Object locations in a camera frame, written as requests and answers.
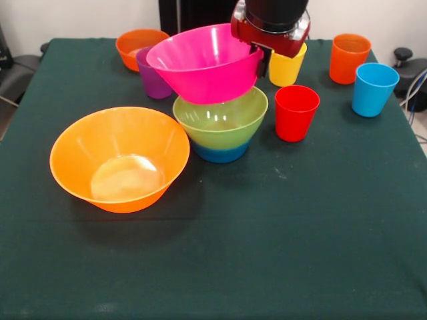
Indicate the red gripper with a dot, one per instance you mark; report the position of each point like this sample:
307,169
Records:
283,45

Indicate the large pink bowl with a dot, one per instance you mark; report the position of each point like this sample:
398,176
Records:
207,80

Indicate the green bowl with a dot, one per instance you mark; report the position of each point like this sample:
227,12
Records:
227,133

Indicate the blue bowl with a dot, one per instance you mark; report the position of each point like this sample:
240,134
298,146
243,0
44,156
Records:
220,155

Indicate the purple cup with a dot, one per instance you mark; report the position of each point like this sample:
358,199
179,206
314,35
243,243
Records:
151,83

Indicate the large orange bowl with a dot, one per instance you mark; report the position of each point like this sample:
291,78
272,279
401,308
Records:
100,143

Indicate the yellow cup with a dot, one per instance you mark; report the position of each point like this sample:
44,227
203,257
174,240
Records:
287,71

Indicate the red cup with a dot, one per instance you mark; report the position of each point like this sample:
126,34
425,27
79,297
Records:
293,123

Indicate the orange cup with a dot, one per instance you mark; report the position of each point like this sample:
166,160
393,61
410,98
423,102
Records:
343,66

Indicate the blue cup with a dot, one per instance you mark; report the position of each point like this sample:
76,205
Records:
370,96

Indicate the small dark orange bowl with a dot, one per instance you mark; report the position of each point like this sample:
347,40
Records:
129,56

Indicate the black round knob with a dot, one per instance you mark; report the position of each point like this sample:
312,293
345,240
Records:
403,53
44,47

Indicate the black round base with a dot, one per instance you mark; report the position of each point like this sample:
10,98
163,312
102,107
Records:
16,73
418,66

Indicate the dark green table cloth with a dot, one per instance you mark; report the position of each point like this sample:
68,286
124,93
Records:
233,250

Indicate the grey metal leg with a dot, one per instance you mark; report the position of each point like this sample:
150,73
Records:
8,100

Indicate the black equipment box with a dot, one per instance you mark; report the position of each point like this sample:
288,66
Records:
3,50

